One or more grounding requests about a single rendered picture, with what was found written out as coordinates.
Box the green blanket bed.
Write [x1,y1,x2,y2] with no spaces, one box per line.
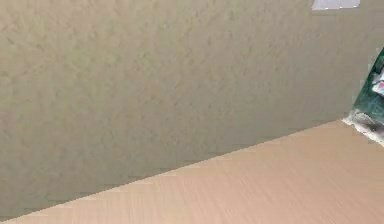
[341,47,384,148]

